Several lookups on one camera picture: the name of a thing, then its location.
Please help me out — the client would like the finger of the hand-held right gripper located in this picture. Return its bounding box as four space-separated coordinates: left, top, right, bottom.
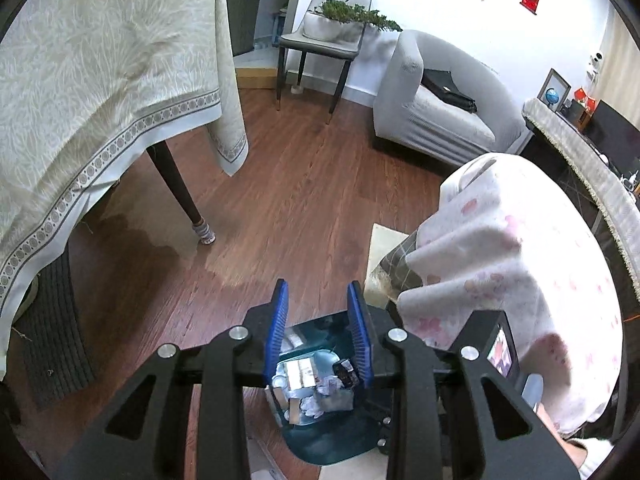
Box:
372 394 400 457

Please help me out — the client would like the grey chair with black legs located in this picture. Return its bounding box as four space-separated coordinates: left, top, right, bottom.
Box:
276 0 374 127

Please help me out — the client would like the green trailing plant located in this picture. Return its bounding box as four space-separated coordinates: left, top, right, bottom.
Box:
312 0 404 34

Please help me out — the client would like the beige patterned tablecloth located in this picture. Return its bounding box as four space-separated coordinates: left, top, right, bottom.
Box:
0 0 251 382

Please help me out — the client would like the red gift box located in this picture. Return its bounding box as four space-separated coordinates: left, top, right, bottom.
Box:
572 87 599 112

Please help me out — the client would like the silver foil box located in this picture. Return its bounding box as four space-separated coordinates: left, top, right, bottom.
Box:
277 356 322 392

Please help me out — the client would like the grey door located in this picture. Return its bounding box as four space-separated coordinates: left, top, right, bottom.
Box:
222 0 272 57

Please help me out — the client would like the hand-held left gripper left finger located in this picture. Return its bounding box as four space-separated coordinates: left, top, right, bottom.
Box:
52 279 291 480

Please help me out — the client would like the framed globe picture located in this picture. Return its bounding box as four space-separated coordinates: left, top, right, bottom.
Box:
539 68 572 112

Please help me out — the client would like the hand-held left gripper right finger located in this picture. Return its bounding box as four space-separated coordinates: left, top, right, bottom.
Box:
346 280 583 480

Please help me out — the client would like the dark plaid cushion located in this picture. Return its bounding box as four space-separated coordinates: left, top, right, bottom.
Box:
379 229 427 307

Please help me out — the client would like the black small packet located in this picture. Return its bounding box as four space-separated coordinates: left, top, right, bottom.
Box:
331 359 362 389

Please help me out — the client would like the black bag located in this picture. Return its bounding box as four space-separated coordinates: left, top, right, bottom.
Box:
421 68 479 114

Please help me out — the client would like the pink floral cloth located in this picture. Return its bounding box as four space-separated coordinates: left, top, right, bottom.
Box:
396 152 624 437

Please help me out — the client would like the person's right hand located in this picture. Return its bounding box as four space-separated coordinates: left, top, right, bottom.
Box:
536 400 590 480

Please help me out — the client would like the black screen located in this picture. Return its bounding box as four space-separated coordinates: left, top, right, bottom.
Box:
586 99 640 172

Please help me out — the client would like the grey sofa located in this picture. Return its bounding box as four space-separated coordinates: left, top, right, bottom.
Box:
372 29 532 169

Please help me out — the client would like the dark plastic waste bin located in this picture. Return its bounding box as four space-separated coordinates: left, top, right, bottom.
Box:
264 309 402 467

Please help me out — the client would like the wooden door step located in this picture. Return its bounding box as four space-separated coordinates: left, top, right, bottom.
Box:
234 66 279 92

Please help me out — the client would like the dark ribbed floor mat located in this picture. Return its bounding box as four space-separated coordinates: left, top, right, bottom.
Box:
16 249 97 409

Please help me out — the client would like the cabinet with beige lace cloth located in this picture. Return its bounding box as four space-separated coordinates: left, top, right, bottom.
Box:
521 98 640 307

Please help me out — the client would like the dark wooden table leg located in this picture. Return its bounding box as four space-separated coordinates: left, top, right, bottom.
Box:
146 139 207 227

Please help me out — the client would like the knitted table leg sock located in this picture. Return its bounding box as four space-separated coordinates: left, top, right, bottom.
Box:
191 219 219 247

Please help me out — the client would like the beige floor rug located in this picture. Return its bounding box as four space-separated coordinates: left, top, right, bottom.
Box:
364 223 412 311

